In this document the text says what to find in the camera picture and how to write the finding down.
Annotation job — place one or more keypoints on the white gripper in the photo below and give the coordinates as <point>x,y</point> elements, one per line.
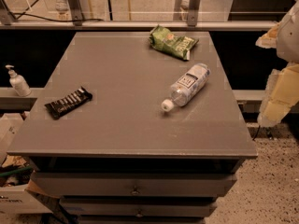
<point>290,37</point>

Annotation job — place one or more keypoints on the clear plastic water bottle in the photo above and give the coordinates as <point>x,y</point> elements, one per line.
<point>186,87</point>

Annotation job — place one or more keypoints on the black rxbar chocolate wrapper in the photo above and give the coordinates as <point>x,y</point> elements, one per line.
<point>69,103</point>

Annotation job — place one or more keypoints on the white pump dispenser bottle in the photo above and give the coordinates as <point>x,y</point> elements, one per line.
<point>18,82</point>

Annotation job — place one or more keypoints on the green chip bag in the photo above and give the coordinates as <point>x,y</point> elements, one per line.
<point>162,39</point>

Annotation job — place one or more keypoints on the grey drawer cabinet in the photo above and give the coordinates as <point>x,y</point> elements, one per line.
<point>181,161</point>

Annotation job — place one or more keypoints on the top drawer knob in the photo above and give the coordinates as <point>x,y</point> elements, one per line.
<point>135,191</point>

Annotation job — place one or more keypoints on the drawer knob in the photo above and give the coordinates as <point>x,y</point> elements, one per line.
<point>135,191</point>
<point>139,214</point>

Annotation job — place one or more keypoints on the white cardboard box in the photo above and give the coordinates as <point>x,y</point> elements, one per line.
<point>14,197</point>

